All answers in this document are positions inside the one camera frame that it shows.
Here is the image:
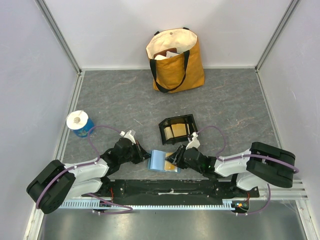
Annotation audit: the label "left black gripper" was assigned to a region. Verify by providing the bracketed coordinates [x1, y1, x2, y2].
[119, 140, 152, 164]

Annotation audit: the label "teal leather card holder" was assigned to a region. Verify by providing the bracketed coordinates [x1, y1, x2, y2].
[147, 149, 181, 173]

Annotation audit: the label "black plastic tray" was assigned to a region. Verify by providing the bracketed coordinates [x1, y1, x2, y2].
[158, 114, 198, 145]

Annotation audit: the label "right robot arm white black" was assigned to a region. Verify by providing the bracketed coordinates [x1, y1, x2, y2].
[165, 142, 299, 197]

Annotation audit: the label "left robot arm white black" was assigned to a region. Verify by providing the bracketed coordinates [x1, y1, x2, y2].
[26, 137, 151, 214]

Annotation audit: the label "blue patterned cup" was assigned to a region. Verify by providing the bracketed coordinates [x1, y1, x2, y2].
[72, 118, 95, 138]

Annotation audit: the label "white toilet paper roll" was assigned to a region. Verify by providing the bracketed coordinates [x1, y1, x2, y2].
[66, 110, 89, 130]

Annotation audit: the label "orange tote bag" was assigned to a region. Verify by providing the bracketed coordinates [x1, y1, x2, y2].
[146, 27, 205, 93]

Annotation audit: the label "white items in bag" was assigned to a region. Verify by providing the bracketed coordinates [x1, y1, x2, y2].
[154, 51, 179, 61]

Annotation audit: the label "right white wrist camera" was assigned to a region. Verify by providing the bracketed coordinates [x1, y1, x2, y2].
[186, 132, 201, 150]

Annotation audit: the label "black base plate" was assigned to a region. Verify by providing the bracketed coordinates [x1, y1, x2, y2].
[95, 179, 260, 206]

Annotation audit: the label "blue slotted cable duct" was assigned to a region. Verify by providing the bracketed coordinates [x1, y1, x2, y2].
[59, 198, 236, 211]

